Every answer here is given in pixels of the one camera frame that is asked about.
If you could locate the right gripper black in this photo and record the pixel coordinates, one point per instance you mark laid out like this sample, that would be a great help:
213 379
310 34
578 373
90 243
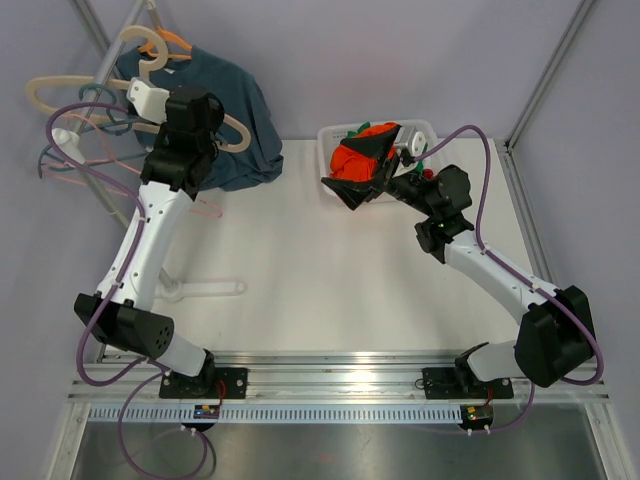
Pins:
355 194

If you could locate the orange t shirt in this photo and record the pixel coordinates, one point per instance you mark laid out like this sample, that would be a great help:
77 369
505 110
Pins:
344 167

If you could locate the blue hanger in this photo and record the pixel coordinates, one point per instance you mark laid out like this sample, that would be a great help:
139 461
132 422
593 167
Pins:
52 165

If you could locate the green t shirt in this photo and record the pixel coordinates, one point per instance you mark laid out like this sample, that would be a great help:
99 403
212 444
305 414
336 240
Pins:
361 131

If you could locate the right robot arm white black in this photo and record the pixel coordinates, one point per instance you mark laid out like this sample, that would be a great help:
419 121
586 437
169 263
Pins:
556 333

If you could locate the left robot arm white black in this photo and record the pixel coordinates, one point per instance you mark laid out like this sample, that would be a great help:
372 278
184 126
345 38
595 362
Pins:
120 312

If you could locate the orange hanger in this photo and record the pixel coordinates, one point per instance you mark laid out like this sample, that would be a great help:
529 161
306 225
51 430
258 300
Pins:
171 40

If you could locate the white plastic basket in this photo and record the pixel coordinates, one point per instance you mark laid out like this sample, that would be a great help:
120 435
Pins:
329 138

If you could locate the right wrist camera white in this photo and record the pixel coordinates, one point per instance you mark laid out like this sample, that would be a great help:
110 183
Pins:
409 143

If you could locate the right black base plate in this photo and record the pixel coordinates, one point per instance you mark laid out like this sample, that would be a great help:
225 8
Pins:
445 383

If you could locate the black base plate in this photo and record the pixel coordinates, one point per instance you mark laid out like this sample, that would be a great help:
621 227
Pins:
228 383
445 383

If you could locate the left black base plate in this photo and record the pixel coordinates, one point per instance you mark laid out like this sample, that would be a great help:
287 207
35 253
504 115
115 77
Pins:
228 383

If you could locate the aluminium mounting rail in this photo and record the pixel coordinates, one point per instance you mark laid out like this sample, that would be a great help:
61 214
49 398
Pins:
318 378

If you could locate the white slotted cable duct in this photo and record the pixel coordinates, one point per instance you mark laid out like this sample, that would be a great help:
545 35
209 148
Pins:
277 414

